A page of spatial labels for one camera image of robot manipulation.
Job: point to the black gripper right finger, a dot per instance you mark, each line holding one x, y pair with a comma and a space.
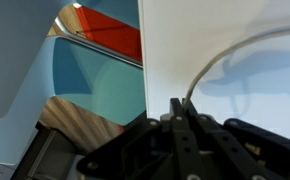
218, 150

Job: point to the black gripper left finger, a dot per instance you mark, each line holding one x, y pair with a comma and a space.
171, 146

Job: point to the white chair teal seat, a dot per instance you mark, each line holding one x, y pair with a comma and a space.
111, 90

